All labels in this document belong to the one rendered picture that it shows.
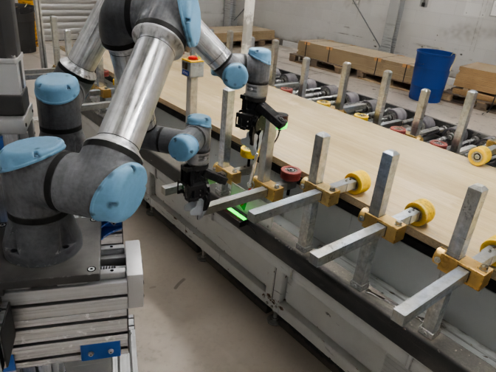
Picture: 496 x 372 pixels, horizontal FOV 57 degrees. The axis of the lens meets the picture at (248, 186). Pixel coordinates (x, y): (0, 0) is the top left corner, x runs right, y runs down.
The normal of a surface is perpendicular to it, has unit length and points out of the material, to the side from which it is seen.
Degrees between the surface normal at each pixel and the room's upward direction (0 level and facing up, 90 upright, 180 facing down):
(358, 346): 90
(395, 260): 90
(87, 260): 0
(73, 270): 0
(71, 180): 56
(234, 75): 90
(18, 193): 90
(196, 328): 0
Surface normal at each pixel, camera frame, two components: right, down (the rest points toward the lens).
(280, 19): -0.70, 0.25
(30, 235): 0.07, 0.15
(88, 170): -0.09, -0.40
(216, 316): 0.09, -0.90
